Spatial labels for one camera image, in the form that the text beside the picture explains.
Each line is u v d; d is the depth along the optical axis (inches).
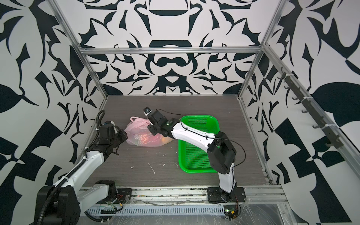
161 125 24.7
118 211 27.6
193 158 34.3
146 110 28.2
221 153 18.4
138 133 34.5
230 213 27.9
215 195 29.3
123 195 28.5
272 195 30.4
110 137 26.0
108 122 30.5
